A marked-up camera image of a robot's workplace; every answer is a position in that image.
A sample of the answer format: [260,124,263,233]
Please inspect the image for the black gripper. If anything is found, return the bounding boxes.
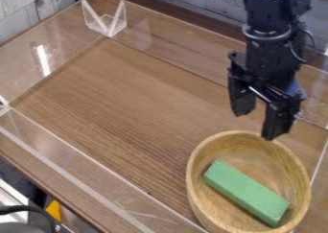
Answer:
[228,29,307,141]

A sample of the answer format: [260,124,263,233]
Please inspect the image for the brown wooden bowl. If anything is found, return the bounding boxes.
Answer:
[186,130,312,233]

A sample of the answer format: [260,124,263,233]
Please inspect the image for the green rectangular block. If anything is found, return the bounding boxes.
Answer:
[204,160,289,227]

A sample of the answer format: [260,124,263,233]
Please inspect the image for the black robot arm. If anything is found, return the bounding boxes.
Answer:
[228,0,313,140]

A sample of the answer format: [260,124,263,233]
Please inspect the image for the yellow black clamp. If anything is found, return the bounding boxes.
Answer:
[46,200,63,221]

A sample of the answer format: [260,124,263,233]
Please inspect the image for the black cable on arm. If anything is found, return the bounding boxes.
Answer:
[285,22,317,65]

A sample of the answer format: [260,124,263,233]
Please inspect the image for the clear acrylic enclosure wall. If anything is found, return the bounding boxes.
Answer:
[0,0,328,233]

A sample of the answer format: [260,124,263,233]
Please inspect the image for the clear acrylic corner bracket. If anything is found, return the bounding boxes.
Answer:
[80,0,127,37]

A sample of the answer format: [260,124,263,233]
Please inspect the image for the black cable lower left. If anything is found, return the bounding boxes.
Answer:
[0,205,63,233]

